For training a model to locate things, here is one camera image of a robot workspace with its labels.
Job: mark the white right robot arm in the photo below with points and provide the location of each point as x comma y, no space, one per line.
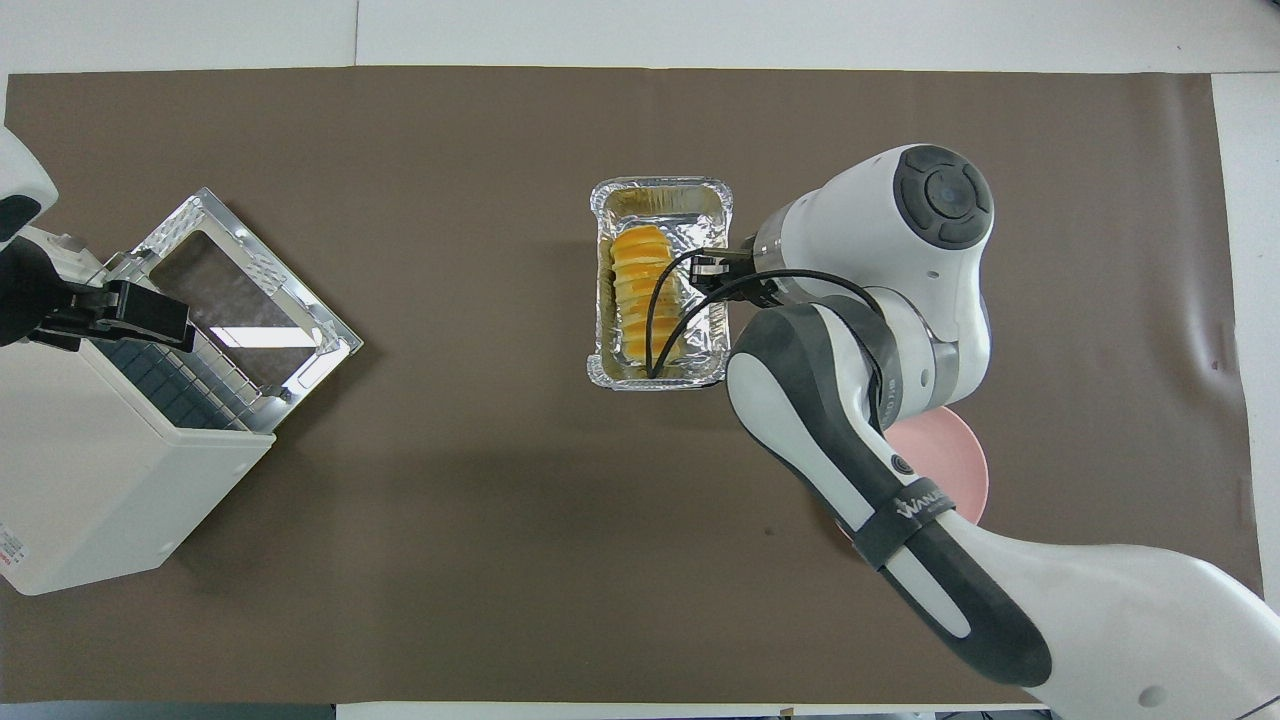
1000,500

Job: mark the sliced yellow bread loaf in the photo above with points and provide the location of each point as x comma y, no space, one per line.
630,290

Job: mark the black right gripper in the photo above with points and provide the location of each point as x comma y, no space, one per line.
760,285

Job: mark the glass oven door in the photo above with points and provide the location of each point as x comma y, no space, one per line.
300,325

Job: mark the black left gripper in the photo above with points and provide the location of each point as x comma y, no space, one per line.
35,300

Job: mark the aluminium foil tray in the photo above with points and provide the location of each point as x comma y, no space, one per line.
700,205

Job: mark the metal oven rack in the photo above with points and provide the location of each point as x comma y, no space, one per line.
175,385

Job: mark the cream toaster oven body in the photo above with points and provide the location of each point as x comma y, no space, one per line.
90,470

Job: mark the pink round plate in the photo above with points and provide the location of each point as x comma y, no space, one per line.
950,460

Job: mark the brown table mat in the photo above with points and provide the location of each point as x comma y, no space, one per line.
500,500

